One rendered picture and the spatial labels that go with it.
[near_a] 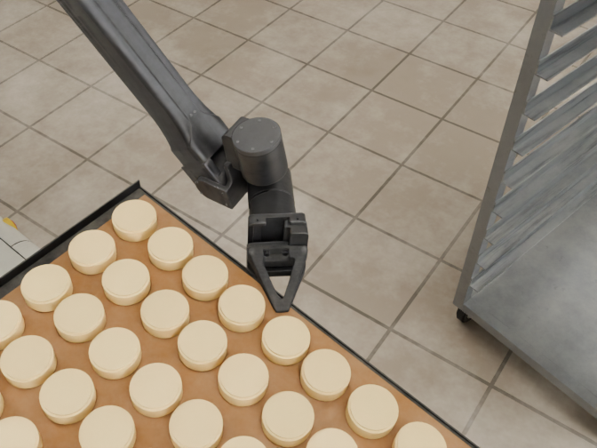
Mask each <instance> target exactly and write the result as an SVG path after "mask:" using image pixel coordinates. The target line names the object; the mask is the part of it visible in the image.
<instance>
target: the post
mask: <svg viewBox="0 0 597 448"><path fill-rule="evenodd" d="M565 1H566V0H540V3H539V7H538V9H537V15H536V18H535V21H534V25H533V28H532V31H531V34H530V37H529V42H528V46H527V49H526V52H525V55H524V59H523V62H522V64H521V70H520V74H519V76H518V80H517V83H516V86H515V89H514V92H513V97H512V101H511V104H510V108H509V110H508V114H507V117H506V120H505V125H504V129H503V131H502V135H501V138H500V142H499V144H498V147H497V153H496V156H495V159H494V163H493V165H492V169H491V172H490V177H489V180H488V184H487V187H486V190H485V193H484V197H483V199H482V205H481V208H480V211H479V214H478V218H477V221H476V224H475V227H474V232H473V235H472V239H471V242H470V245H469V248H468V252H467V255H466V260H465V263H464V266H463V269H462V273H461V276H460V279H459V282H458V288H457V290H456V294H455V297H454V300H453V304H454V305H455V306H457V307H458V308H459V309H461V310H462V307H463V305H464V303H466V302H467V301H468V300H469V299H470V298H471V295H472V292H473V288H471V287H470V286H469V284H470V281H471V278H472V277H473V276H475V275H476V274H477V273H479V270H480V266H479V265H478V264H476V261H477V258H478V255H479V254H480V253H482V252H483V251H484V250H486V248H487V244H488V241H486V240H485V239H484V235H485V232H486V229H488V228H489V227H490V226H492V225H493V224H494V222H495V219H496V217H497V215H496V214H495V213H494V212H492V209H493V206H494V203H495V202H496V201H497V200H498V199H499V198H500V197H502V196H503V194H504V192H505V187H506V185H505V184H503V183H502V182H501V180H502V178H503V175H504V172H505V171H506V170H507V169H509V168H510V167H511V166H513V162H514V159H515V157H516V153H515V152H513V151H512V150H511V149H512V145H513V141H514V138H516V137H517V136H519V135H520V134H522V133H523V131H524V128H525V125H526V123H527V120H528V118H527V117H526V116H524V115H523V114H522V112H523V110H524V106H525V103H526V101H527V100H529V99H531V98H532V97H534V96H535V95H536V92H537V87H538V84H539V81H540V77H538V76H536V75H535V72H536V68H537V64H538V61H539V60H541V59H542V58H544V57H545V56H546V55H548V53H549V51H550V48H551V45H552V41H553V37H554V33H553V32H551V31H549V30H548V29H549V26H550V23H551V20H552V17H553V14H555V13H556V12H558V11H560V10H561V9H563V6H564V4H565Z"/></svg>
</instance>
